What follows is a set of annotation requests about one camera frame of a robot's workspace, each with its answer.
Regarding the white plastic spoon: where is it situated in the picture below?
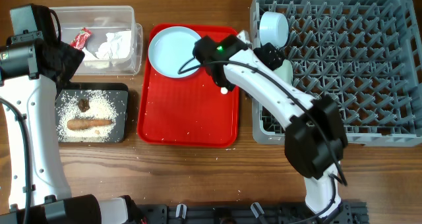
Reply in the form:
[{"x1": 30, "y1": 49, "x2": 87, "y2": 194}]
[{"x1": 220, "y1": 87, "x2": 228, "y2": 95}]

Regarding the black waste tray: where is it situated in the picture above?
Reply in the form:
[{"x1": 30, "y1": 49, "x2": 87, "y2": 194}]
[{"x1": 55, "y1": 82, "x2": 129, "y2": 143}]

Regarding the pile of white rice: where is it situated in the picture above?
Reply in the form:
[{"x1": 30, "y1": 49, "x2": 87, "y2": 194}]
[{"x1": 55, "y1": 90, "x2": 117, "y2": 142}]

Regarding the light blue bowl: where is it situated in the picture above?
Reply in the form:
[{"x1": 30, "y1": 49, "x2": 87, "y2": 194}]
[{"x1": 259, "y1": 12, "x2": 289, "y2": 47}]

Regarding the red snack wrapper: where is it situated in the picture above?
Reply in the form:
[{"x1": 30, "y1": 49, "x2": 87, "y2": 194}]
[{"x1": 70, "y1": 28, "x2": 92, "y2": 50}]

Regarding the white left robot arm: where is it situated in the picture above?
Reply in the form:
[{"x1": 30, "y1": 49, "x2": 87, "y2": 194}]
[{"x1": 1, "y1": 4, "x2": 130, "y2": 223}]

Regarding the light blue plate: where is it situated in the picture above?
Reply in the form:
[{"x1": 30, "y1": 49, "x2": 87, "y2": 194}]
[{"x1": 148, "y1": 26, "x2": 201, "y2": 78}]

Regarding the orange carrot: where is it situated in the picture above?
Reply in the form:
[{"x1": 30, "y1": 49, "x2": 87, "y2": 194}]
[{"x1": 67, "y1": 119, "x2": 113, "y2": 130}]

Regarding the clear plastic waste bin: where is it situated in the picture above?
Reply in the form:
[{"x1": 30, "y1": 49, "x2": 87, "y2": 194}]
[{"x1": 53, "y1": 5, "x2": 142, "y2": 76}]

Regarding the red plastic tray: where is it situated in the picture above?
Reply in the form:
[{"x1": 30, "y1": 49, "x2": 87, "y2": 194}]
[{"x1": 137, "y1": 42, "x2": 239, "y2": 148}]

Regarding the mint green bowl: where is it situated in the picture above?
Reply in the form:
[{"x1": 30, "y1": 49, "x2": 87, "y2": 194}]
[{"x1": 273, "y1": 59, "x2": 293, "y2": 85}]

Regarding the white tissue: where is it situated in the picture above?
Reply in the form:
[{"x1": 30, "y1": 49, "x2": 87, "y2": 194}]
[{"x1": 82, "y1": 31, "x2": 132, "y2": 69}]

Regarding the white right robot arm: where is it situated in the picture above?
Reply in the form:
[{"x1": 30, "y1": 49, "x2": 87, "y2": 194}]
[{"x1": 193, "y1": 35, "x2": 348, "y2": 220}]

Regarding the brown food scrap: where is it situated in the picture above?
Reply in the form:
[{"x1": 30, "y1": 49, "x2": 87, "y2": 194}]
[{"x1": 77, "y1": 99, "x2": 90, "y2": 113}]

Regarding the grey plastic dishwasher rack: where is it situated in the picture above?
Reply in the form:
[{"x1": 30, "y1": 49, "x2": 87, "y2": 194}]
[{"x1": 250, "y1": 0, "x2": 421, "y2": 147}]

